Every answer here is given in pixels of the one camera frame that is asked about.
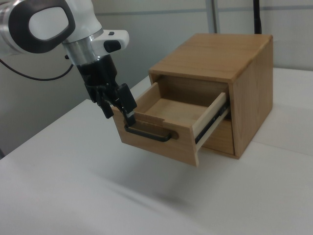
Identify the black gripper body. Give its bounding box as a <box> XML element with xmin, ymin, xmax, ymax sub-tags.
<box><xmin>77</xmin><ymin>54</ymin><xmax>122</xmax><ymax>104</ymax></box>

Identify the black metal drawer handle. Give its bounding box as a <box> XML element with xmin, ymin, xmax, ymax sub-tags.
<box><xmin>123</xmin><ymin>123</ymin><xmax>180</xmax><ymax>143</ymax></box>

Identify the wooden drawer with handle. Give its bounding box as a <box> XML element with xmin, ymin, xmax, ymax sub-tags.
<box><xmin>111</xmin><ymin>81</ymin><xmax>231</xmax><ymax>168</ymax></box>

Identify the black metal drawer slide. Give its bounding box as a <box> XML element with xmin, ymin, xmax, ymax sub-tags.
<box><xmin>194</xmin><ymin>103</ymin><xmax>231</xmax><ymax>145</ymax></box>

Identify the wooden two-drawer cabinet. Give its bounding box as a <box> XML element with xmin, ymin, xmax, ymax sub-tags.
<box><xmin>148</xmin><ymin>33</ymin><xmax>273</xmax><ymax>160</ymax></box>

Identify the black stand pole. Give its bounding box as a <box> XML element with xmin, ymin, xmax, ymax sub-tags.
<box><xmin>252</xmin><ymin>0</ymin><xmax>263</xmax><ymax>35</ymax></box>

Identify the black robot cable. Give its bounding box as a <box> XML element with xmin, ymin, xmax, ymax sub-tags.
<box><xmin>0</xmin><ymin>58</ymin><xmax>74</xmax><ymax>81</ymax></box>

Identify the grey partition post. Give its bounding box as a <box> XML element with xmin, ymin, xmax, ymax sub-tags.
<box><xmin>209</xmin><ymin>0</ymin><xmax>219</xmax><ymax>34</ymax></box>

